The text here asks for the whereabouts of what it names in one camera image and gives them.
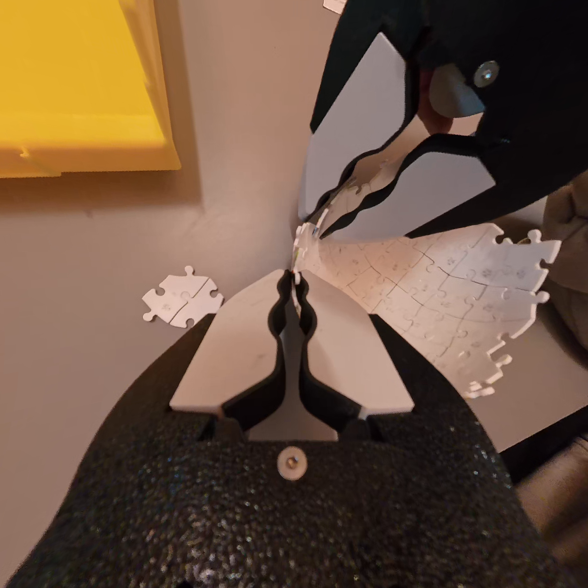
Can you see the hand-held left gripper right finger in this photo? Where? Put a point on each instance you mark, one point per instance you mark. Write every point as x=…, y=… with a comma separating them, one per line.
x=358, y=367

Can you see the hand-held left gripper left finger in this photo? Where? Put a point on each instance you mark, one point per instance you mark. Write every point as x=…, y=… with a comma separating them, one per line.
x=229, y=363

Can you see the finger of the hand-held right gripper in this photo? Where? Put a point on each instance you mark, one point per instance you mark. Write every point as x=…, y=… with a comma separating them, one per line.
x=441, y=183
x=358, y=115

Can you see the partly built puzzle ball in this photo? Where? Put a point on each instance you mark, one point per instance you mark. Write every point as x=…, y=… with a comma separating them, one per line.
x=436, y=285

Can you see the curved jigsaw puzzle piece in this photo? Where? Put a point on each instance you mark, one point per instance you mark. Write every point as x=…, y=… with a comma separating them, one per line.
x=305, y=236

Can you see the person's right forearm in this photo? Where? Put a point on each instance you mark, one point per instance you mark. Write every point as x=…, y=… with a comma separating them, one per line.
x=569, y=275

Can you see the joined pair of puzzle pieces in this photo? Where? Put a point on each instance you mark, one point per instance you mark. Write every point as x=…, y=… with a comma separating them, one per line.
x=183, y=298

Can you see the person's right hand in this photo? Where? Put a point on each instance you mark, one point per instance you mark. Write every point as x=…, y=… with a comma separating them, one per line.
x=436, y=120

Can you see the yellow plastic bin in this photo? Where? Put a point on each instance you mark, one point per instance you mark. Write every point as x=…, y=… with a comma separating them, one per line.
x=69, y=92

